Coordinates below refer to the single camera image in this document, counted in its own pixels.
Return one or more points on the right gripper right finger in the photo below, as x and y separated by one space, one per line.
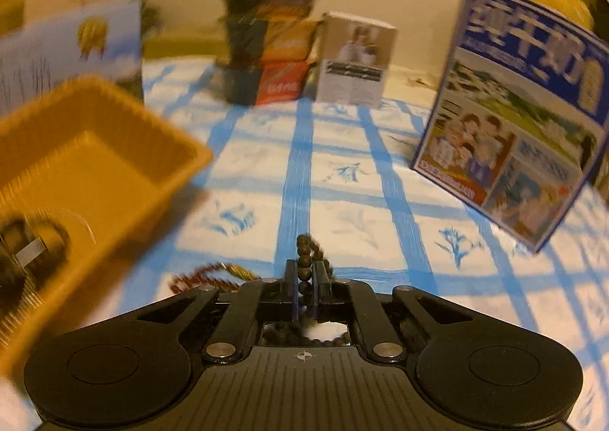
355 304

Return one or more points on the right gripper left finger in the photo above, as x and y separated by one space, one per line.
255 304

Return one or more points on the yellow plastic tray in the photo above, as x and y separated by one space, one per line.
90 158

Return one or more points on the blue checkered bed sheet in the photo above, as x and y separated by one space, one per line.
497 337

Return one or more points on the bottom black food bowl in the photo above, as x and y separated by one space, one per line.
260 84

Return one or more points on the small white product box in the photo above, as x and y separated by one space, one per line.
354 58

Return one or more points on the small blue milk carton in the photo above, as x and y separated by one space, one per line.
520 116

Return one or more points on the middle black food bowl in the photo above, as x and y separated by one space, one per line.
252 40

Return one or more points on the large pure milk carton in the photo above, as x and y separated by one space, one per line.
104 39

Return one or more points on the yellow plastic bag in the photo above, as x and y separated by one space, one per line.
574 10

